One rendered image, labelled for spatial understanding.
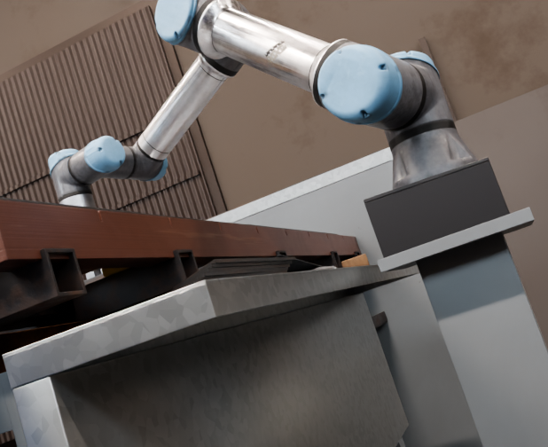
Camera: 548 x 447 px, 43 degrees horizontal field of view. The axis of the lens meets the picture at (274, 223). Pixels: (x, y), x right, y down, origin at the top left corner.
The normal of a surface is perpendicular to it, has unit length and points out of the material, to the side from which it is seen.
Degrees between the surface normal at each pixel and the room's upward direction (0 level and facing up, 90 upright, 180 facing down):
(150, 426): 90
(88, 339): 90
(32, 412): 90
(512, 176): 79
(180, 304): 90
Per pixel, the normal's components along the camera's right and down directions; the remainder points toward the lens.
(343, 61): -0.50, 0.06
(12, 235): 0.89, -0.34
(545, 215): -0.38, -0.21
